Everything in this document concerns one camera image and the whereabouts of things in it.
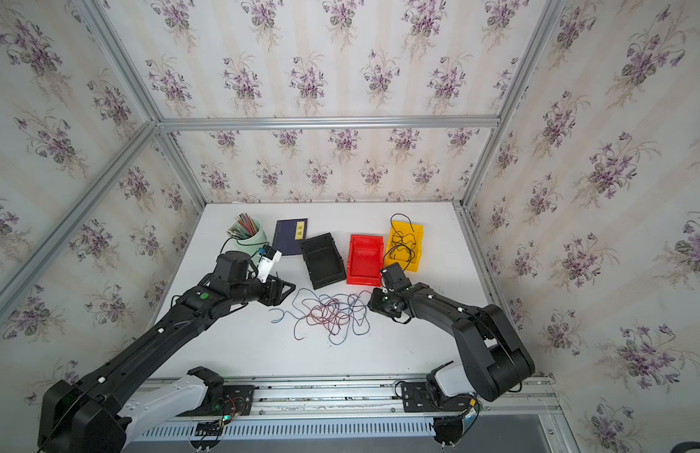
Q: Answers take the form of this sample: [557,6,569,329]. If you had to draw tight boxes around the yellow plastic bin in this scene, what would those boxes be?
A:
[383,221,425,273]

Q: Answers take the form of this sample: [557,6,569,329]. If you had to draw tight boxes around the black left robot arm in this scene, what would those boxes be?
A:
[38,251,296,452]

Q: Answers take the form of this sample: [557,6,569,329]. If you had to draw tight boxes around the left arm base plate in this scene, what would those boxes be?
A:
[179,385,256,417]

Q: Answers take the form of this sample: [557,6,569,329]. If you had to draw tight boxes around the blue wire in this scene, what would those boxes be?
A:
[269,288,376,347]

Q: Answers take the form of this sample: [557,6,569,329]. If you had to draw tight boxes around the dark blue book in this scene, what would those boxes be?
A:
[272,218,308,256]

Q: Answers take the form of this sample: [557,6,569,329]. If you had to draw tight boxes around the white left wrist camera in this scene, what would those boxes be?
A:
[257,245,282,283]

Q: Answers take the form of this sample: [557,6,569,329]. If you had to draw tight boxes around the white ventilation grille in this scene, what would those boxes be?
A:
[136,416,436,442]

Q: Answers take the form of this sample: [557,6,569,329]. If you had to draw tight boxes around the coloured pencils bundle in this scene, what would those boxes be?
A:
[227,213,259,240]

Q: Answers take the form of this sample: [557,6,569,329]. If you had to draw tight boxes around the aluminium rail frame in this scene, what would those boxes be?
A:
[122,375,563,426]

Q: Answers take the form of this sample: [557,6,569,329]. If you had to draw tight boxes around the green pen cup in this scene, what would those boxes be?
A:
[231,219,269,260]

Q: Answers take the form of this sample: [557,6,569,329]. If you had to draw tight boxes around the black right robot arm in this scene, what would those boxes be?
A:
[369,283,536,401]

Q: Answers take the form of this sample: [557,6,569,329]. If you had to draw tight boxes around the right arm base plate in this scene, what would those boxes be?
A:
[393,381,476,413]

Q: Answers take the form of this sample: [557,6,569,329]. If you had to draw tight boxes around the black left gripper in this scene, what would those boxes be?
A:
[227,273,297,307]

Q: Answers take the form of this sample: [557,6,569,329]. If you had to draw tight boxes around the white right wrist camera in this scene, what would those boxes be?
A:
[381,262,412,293]

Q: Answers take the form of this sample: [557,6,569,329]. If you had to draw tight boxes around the red plastic bin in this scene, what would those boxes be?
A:
[346,234,385,287]

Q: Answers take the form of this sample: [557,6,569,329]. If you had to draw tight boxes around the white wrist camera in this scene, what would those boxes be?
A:
[257,245,282,283]
[381,262,412,293]

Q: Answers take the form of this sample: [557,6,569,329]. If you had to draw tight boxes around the black plastic bin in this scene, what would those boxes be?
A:
[300,233,346,290]

